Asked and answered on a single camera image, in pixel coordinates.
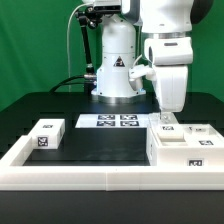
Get white marker base plate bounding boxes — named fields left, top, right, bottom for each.
left=75, top=114, right=149, bottom=128

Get white cable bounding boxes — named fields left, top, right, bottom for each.
left=66, top=3, right=88, bottom=93

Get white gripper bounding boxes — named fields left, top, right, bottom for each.
left=153, top=65, right=188, bottom=124

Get white cabinet body box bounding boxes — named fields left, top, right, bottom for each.
left=146, top=123, right=224, bottom=167

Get white U-shaped fence frame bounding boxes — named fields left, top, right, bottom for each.
left=0, top=135, right=224, bottom=191

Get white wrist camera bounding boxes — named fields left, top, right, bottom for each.
left=129, top=65, right=155, bottom=91

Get black cable bundle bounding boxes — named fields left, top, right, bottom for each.
left=49, top=74, right=98, bottom=94

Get white cabinet top block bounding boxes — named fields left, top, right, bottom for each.
left=29, top=119, right=65, bottom=149

